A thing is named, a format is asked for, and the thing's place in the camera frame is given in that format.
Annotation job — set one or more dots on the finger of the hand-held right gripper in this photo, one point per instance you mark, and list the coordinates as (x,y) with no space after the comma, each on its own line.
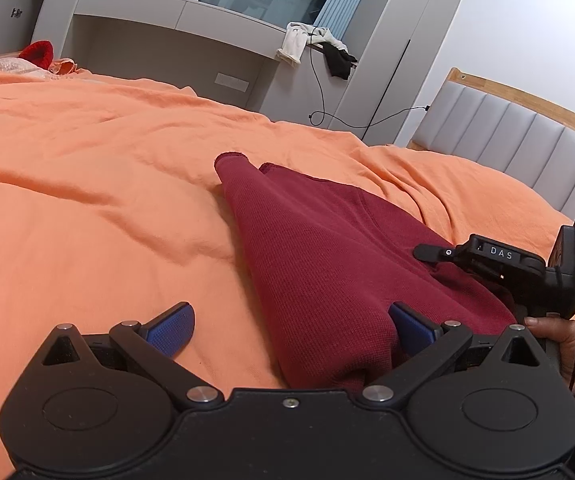
(430,252)

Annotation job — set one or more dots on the white wall outlet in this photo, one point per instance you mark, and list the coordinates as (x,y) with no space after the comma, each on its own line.
(232,82)

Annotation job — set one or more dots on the red knit hat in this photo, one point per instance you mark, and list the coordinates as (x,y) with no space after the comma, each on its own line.
(37,52)

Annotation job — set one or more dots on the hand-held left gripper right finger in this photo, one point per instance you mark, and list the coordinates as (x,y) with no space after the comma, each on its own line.
(412,330)

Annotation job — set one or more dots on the white hanging cloth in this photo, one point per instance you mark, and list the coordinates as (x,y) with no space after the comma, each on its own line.
(295,40)

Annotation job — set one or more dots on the orange bed blanket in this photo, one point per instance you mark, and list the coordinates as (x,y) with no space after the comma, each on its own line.
(92,185)

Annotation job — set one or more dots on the orange ruffled cloth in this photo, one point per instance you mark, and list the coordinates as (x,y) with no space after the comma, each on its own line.
(63,66)

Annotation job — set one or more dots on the grey padded headboard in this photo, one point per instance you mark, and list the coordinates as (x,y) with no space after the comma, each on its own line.
(517,140)

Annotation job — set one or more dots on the maroon knit garment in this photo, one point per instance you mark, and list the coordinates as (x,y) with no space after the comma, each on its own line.
(327,270)

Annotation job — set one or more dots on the white patterned pillow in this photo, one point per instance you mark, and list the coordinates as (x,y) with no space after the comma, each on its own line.
(14,66)

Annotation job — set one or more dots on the black hanging cloth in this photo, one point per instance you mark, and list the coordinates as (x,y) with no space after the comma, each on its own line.
(338,60)

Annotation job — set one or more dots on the grey built-in cabinet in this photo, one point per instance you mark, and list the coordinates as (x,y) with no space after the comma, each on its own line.
(167,45)

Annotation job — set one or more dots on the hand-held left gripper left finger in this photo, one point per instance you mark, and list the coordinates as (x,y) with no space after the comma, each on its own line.
(172,331)

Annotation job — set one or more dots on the person's right hand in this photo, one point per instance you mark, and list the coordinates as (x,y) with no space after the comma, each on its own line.
(560,340)

